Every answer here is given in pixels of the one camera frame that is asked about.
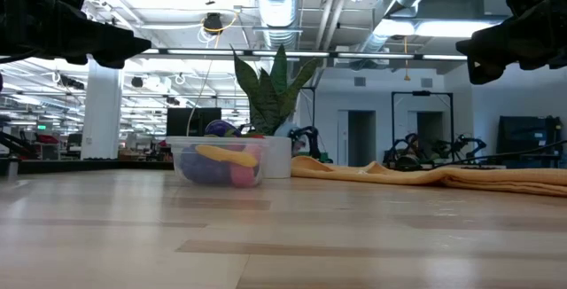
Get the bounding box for black frame stand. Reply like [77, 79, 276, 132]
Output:
[390, 90, 455, 166]

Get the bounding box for white building column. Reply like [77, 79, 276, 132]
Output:
[81, 58, 123, 160]

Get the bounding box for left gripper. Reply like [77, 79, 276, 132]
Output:
[0, 0, 153, 70]

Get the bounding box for black cabinet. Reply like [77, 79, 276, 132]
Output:
[496, 114, 564, 169]

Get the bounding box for black background monitor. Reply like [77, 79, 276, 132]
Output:
[166, 106, 222, 137]

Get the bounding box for yellow folded cloth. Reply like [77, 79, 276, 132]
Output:
[290, 154, 567, 199]

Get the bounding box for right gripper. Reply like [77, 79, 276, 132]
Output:
[454, 0, 567, 86]

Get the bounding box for purple toy eggplant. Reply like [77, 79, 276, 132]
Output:
[179, 119, 244, 187]

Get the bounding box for green snake plant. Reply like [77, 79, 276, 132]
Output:
[232, 43, 321, 137]

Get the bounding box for overhead light bar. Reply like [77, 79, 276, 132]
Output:
[0, 43, 567, 65]

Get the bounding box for background black robot arms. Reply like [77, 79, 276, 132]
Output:
[383, 132, 488, 171]

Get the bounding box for black ceiling device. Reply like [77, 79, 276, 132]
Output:
[202, 12, 225, 36]

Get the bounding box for clear plastic tupperware container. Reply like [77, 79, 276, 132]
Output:
[166, 135, 270, 189]

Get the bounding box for yellow toy corn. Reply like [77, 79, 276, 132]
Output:
[194, 143, 260, 169]

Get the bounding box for pink toy raspberry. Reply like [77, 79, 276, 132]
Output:
[228, 145, 263, 189]

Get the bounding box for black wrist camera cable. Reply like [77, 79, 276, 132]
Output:
[431, 139, 567, 168]

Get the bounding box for white plant pot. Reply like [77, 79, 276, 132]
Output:
[261, 135, 293, 180]

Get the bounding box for black table frame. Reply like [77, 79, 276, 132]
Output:
[0, 158, 175, 177]

